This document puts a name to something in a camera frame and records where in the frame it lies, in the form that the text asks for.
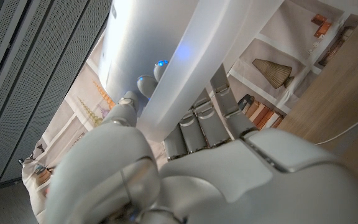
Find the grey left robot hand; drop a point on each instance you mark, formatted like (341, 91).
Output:
(228, 186)

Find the translucent pitcher with blue lid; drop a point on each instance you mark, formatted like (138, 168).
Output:
(141, 37)

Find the printed bookshelf backdrop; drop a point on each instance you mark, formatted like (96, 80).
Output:
(291, 31)

